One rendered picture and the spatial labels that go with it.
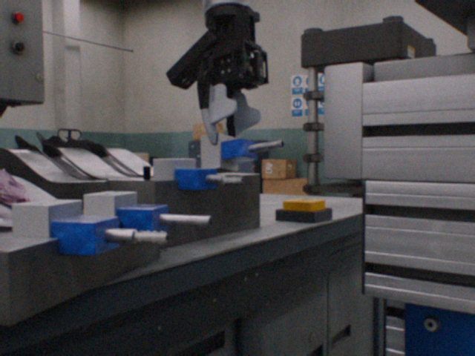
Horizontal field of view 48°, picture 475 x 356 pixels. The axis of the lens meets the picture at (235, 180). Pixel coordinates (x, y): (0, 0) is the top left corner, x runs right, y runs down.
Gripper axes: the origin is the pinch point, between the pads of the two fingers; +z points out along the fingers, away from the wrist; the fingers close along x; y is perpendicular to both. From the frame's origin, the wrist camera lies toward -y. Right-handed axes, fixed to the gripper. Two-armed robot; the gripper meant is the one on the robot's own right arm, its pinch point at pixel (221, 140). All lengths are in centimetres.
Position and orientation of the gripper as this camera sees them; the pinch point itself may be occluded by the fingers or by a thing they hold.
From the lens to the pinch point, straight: 83.6
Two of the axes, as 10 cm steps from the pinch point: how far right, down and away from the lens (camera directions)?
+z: 0.4, 9.9, -1.4
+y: 8.3, -1.1, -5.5
